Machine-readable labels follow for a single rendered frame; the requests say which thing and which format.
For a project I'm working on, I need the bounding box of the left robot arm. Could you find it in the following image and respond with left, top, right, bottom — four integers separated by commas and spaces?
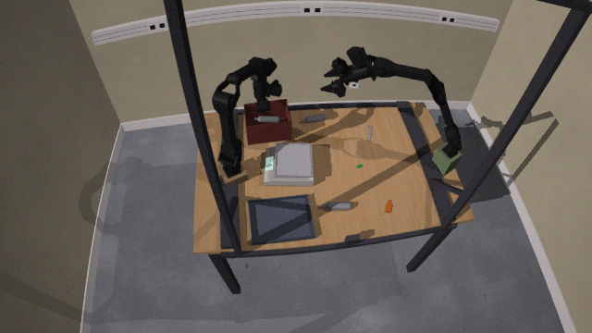
212, 57, 282, 179

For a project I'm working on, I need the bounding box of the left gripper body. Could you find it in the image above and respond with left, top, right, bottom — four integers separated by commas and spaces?
253, 84, 271, 113

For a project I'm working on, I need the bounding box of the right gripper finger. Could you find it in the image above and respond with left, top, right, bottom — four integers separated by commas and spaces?
320, 81, 336, 94
324, 68, 339, 77

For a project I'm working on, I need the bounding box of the grey gas cylinder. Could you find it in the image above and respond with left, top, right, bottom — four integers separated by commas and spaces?
302, 114, 327, 123
323, 202, 352, 210
254, 116, 280, 123

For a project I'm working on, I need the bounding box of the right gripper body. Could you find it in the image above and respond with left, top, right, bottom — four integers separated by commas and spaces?
332, 65, 359, 97

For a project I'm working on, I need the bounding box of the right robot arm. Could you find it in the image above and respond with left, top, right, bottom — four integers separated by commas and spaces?
331, 46, 462, 158

